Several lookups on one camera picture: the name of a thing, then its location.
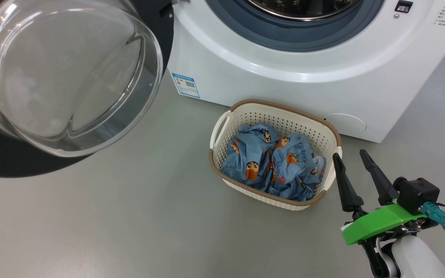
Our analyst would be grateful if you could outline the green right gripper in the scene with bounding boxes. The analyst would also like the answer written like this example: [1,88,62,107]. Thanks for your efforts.
[332,149,437,278]

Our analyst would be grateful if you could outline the black glass washer door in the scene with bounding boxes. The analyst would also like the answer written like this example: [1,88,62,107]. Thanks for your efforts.
[0,0,175,178]

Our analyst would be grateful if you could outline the white front-load washing machine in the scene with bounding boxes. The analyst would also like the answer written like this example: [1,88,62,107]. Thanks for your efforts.
[167,0,445,143]

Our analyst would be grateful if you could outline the stainless steel washing machine drum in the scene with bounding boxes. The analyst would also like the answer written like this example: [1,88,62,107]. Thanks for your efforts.
[246,0,362,22]

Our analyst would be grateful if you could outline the grey rubber door gasket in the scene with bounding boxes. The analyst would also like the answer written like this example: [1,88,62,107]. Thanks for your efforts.
[206,0,385,53]

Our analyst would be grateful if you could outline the round white filter cover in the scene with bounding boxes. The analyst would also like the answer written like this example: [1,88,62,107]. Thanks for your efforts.
[322,113,367,136]

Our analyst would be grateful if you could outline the cream perforated laundry basket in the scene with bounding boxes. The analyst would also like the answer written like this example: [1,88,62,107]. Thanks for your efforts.
[208,99,343,211]

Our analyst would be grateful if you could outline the blue energy label sticker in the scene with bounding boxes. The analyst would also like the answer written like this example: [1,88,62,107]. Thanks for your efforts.
[172,73,200,99]

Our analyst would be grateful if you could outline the teal cable connector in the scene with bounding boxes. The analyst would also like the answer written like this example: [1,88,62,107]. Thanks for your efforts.
[421,202,445,233]

